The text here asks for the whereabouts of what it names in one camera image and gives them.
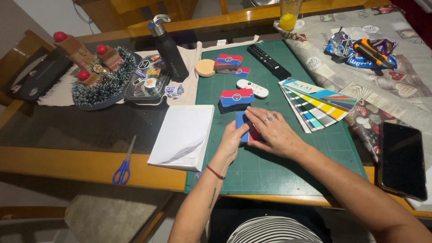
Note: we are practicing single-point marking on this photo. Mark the person's left hand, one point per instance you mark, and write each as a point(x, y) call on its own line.
point(229, 141)

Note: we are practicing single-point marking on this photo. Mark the person's right hand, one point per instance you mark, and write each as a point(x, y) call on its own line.
point(280, 138)

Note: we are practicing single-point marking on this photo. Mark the small stack of cards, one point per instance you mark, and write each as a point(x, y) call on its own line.
point(241, 118)

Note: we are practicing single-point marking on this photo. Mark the green cutting mat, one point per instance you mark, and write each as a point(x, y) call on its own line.
point(270, 175)

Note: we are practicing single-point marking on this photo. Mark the tall red blue card stack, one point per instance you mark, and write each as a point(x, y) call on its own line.
point(236, 98)

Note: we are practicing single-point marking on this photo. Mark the white paper pad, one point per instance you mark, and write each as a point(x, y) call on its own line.
point(182, 136)

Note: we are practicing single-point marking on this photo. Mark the colour swatch fan deck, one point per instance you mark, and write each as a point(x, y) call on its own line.
point(320, 103)

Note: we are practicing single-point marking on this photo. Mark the white remote control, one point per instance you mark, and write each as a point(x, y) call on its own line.
point(252, 88)

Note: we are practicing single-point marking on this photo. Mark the single red blue card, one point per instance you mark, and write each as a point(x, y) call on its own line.
point(243, 71)

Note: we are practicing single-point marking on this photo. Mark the small purple white sticker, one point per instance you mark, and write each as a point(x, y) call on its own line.
point(173, 91)

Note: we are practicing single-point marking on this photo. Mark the black remote control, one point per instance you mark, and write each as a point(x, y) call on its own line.
point(268, 61)

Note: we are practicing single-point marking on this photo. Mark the round beige sponge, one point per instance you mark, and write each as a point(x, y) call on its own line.
point(205, 68)

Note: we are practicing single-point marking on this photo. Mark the striped shirt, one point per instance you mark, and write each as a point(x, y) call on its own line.
point(273, 231)

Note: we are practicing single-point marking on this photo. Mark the clear tray of stickers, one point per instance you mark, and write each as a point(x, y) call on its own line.
point(148, 79)

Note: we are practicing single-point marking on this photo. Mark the black water bottle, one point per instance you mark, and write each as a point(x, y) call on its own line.
point(170, 54)

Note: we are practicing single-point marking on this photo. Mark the blue snack wrapper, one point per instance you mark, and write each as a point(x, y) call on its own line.
point(341, 47)

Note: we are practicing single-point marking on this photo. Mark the patterned grey tablecloth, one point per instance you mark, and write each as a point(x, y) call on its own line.
point(378, 87)

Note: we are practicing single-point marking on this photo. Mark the glass of orange juice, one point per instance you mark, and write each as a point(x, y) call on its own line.
point(289, 17)

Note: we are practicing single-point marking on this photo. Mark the black smartphone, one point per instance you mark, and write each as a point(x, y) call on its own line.
point(402, 160)

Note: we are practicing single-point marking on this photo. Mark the orange black utility knife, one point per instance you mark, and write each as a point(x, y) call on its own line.
point(371, 50)

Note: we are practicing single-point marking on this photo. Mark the wreath with red candles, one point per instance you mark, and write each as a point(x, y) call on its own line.
point(104, 84)

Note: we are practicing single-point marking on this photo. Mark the purple foil wrapper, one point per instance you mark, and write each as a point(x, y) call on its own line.
point(388, 45)

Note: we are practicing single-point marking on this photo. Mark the beige floor rug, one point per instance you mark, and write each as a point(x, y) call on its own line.
point(108, 219)

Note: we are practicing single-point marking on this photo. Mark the wooden chair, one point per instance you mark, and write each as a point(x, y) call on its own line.
point(17, 57)
point(135, 11)

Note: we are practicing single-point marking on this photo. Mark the black flat box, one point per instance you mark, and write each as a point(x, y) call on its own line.
point(38, 77)

